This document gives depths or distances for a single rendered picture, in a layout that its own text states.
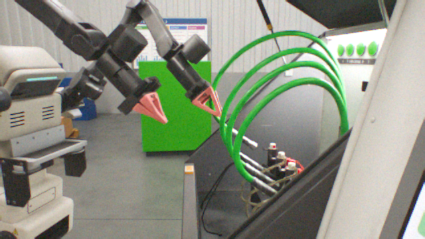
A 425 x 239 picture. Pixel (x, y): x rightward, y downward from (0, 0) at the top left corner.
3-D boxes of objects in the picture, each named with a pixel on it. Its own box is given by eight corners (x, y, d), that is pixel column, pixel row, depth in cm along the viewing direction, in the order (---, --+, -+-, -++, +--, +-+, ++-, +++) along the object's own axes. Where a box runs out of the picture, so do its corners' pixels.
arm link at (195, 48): (177, 64, 95) (157, 48, 89) (204, 38, 92) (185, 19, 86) (188, 85, 86) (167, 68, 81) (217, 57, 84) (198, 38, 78)
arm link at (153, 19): (151, 20, 123) (129, 2, 115) (160, 10, 121) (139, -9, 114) (180, 75, 92) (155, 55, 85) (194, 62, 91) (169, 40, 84)
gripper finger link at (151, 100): (168, 119, 67) (139, 87, 66) (147, 139, 68) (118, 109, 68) (176, 113, 73) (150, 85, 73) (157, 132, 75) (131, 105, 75)
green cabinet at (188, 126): (205, 139, 509) (205, 60, 482) (211, 155, 425) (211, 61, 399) (148, 140, 497) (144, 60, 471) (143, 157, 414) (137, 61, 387)
